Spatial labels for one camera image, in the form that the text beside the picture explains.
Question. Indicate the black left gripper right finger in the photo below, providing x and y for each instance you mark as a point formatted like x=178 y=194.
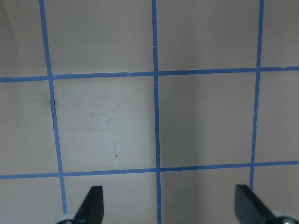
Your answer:
x=249 y=209

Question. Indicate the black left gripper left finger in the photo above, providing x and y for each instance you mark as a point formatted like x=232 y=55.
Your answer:
x=91 y=210

